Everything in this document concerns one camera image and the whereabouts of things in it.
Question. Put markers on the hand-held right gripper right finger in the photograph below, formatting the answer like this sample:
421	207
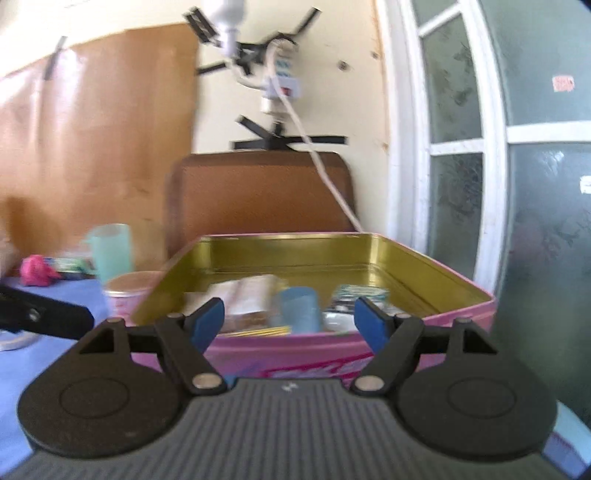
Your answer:
369	325

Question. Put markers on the round food can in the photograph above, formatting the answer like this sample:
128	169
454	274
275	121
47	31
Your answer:
129	295

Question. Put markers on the pink biscuit tin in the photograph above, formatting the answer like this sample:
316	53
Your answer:
286	355

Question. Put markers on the wood grain wall sheet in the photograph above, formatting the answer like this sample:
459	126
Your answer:
115	138

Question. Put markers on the white power strip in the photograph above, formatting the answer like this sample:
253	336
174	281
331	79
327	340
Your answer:
284	64

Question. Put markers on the red window sticker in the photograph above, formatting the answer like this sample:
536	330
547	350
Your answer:
563	84

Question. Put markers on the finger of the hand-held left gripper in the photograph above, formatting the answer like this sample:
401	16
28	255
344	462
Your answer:
51	316

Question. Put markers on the long black tape strip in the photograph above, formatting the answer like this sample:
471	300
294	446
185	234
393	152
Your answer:
318	141

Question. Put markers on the white framed frosted window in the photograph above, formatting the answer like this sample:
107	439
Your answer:
494	138

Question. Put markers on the blue patterned tablecloth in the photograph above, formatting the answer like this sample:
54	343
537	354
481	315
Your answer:
46	369

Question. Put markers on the light green plastic mug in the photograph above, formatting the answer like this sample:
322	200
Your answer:
113	254

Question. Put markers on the short diagonal black tape strip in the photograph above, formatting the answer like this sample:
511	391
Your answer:
254	125

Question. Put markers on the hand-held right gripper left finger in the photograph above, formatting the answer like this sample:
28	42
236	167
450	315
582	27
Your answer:
207	323

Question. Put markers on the pink fluffy toy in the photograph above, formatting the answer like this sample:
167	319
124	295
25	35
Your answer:
37	272

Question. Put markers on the green toothpaste box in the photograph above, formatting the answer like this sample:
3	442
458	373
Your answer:
69	264

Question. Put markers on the green printed snack packet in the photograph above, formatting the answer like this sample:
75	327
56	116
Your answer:
362	295

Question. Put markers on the white light bulb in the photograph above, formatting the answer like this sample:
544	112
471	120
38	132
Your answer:
228	14

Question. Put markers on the clear wrapped bread packet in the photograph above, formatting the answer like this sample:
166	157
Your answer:
249	295

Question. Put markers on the blue plastic cup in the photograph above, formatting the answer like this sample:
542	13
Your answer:
298	309

